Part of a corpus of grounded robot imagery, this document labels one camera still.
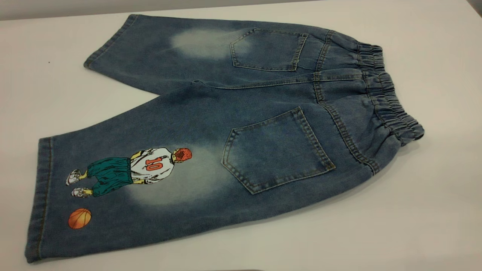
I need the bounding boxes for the blue denim shorts basketball print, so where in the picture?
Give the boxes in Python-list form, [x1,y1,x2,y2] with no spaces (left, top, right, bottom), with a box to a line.
[24,14,425,264]

